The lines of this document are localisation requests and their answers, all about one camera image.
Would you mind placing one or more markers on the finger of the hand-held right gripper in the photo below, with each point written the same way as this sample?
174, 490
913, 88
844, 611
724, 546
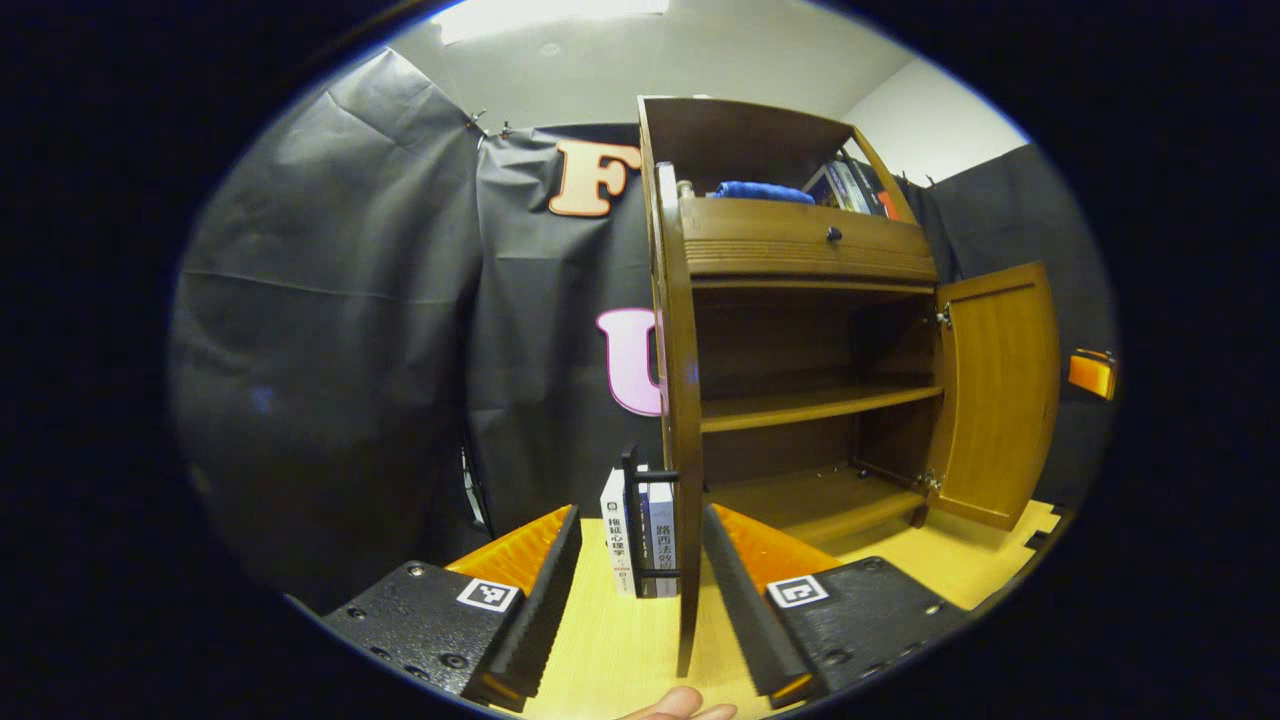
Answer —
1092, 374

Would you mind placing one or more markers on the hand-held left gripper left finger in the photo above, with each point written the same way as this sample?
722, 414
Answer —
545, 610

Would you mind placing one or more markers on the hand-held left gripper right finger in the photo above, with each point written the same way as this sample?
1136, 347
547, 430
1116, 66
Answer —
745, 610

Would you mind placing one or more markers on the wooden cabinet door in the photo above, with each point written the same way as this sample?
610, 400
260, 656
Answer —
1000, 400
682, 400

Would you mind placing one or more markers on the wooden double-door shoe cabinet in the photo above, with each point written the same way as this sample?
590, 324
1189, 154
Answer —
800, 250

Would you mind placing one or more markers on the white paperback book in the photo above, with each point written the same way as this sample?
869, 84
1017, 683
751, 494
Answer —
617, 540

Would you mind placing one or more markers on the pale blue paperback book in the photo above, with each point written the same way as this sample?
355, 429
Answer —
662, 540

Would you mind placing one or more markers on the dark spine book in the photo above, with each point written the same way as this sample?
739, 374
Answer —
872, 185

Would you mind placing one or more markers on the grey spine book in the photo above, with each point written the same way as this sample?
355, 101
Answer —
848, 187

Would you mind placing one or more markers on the blue spine book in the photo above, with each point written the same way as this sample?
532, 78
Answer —
822, 190

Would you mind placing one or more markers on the black backdrop cloth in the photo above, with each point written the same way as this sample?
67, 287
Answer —
330, 350

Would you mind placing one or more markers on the wooden drawer with black knob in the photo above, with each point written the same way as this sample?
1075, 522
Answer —
780, 240

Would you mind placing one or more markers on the folded blue towel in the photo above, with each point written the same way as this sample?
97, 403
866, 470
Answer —
760, 192

